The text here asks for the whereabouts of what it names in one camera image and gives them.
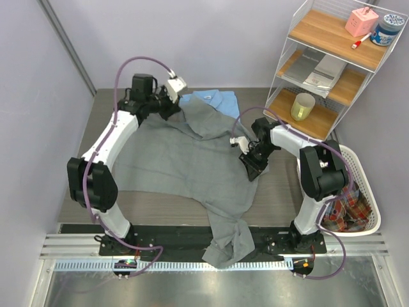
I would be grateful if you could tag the white wire wooden shelf rack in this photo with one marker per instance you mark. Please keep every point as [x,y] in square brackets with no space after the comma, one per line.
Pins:
[332,51]

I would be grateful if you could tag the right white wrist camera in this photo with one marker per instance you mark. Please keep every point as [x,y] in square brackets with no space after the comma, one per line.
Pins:
[241,142]

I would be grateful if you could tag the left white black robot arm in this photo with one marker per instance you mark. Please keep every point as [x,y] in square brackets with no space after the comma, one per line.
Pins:
[90,179]

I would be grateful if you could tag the blue white lidded jar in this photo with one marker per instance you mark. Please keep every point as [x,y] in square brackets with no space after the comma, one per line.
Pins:
[387,29]

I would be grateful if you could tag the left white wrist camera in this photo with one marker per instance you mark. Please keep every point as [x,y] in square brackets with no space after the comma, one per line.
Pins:
[173,87]

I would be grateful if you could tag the pink cube power socket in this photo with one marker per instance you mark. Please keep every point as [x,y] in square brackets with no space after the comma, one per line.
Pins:
[361,21]

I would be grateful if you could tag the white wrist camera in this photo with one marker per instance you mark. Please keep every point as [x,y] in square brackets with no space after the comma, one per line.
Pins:
[241,142]
[173,87]

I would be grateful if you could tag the red plaid shirt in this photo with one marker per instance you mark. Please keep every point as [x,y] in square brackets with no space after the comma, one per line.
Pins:
[350,214]

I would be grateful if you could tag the grey booklet stack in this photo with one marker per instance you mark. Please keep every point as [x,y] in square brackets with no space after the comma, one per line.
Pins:
[315,72]

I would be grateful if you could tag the grey long sleeve shirt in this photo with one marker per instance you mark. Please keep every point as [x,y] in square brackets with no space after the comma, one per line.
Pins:
[190,155]

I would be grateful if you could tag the white slotted cable duct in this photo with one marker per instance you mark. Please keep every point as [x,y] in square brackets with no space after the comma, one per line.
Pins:
[123,265]

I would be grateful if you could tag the yellow translucent cup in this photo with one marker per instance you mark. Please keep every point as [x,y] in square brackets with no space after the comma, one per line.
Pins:
[302,106]

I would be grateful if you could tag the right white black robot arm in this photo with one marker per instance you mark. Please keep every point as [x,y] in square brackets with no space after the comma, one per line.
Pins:
[323,173]

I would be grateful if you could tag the white plastic laundry basket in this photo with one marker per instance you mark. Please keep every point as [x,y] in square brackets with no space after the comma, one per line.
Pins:
[361,185]

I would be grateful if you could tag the folded light blue shirt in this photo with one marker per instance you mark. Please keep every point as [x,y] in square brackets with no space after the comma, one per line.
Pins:
[225,102]

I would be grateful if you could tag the red white marker pen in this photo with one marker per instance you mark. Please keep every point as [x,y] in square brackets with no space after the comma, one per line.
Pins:
[358,43]

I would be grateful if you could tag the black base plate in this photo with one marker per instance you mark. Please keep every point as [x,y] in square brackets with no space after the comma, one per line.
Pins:
[191,240]

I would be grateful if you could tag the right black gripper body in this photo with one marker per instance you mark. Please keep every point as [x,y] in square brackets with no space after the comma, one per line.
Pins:
[257,158]

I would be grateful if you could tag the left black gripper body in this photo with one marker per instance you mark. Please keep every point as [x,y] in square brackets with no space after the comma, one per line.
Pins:
[166,107]

